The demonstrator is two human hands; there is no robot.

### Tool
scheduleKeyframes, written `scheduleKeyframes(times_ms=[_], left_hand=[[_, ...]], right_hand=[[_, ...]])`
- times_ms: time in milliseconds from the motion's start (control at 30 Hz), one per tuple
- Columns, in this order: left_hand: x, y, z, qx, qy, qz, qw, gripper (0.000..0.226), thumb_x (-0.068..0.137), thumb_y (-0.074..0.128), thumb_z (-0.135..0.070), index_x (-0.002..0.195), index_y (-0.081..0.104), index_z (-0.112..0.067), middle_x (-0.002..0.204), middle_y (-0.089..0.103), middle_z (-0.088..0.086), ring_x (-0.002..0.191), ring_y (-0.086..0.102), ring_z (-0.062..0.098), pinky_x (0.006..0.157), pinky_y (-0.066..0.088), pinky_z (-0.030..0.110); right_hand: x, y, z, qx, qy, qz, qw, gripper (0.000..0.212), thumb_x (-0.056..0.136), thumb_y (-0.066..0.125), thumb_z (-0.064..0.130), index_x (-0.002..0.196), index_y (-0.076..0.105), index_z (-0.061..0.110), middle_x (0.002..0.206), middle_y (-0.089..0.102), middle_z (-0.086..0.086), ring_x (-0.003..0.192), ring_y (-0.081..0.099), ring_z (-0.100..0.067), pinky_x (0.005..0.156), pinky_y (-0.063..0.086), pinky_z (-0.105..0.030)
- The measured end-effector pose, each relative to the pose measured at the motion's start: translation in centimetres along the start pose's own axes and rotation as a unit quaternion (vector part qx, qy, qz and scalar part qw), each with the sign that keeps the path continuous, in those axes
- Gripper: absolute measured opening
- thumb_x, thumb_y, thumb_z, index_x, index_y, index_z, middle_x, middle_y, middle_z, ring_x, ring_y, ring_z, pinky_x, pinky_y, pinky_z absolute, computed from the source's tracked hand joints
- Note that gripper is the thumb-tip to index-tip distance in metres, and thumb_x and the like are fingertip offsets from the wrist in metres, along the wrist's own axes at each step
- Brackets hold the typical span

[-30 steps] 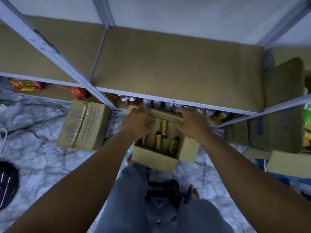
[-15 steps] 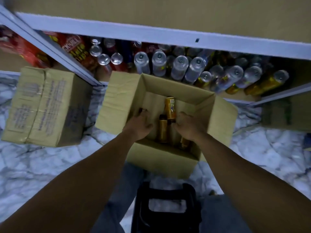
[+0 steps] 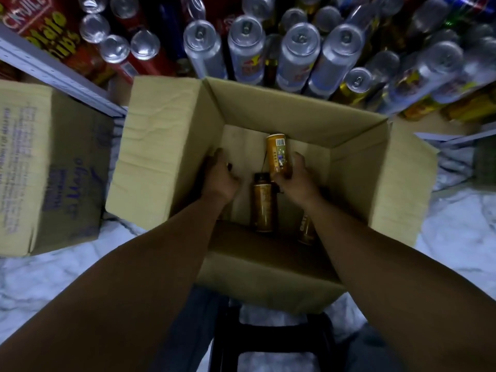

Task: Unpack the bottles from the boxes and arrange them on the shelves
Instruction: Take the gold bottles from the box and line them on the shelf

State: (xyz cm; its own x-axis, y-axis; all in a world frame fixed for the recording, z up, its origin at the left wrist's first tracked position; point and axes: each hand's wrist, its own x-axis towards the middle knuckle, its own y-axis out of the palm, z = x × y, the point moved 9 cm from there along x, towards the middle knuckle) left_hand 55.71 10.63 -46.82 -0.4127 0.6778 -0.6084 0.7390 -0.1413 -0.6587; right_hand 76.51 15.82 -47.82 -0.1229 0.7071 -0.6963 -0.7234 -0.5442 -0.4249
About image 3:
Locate person's left hand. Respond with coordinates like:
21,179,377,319
199,148,243,207

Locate person's right hand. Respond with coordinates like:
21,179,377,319
272,151,324,211

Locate brown cardboard box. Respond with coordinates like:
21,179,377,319
104,75,440,315

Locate white metal shelving rack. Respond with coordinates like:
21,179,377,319
0,23,496,149

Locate person's right forearm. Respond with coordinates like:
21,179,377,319
301,193,496,372

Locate person's left forearm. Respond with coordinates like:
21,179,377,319
0,193,227,372

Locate person's grey trousers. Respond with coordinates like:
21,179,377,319
149,286,408,372

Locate printed cardboard carton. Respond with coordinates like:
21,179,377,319
0,80,116,259

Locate row of silver cans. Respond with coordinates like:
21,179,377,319
76,0,496,125

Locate black plastic stool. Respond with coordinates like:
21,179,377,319
208,300,339,372

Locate plain brown carton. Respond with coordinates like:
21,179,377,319
474,137,496,192

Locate large red chips packet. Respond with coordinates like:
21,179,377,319
0,0,117,87

